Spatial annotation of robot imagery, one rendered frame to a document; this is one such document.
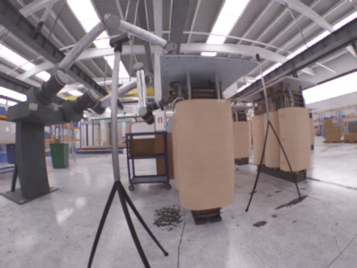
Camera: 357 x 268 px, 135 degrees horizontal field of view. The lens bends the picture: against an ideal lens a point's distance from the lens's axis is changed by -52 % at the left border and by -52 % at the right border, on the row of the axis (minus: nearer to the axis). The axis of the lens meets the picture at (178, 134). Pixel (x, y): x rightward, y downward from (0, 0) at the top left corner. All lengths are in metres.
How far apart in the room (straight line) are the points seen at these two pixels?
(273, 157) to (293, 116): 0.79
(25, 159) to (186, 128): 2.20
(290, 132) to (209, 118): 1.54
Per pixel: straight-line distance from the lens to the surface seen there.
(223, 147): 1.18
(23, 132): 2.48
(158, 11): 10.09
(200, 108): 1.14
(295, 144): 2.42
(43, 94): 1.81
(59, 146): 5.25
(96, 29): 1.82
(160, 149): 2.92
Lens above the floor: 0.78
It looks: 2 degrees up
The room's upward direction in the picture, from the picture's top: 3 degrees counter-clockwise
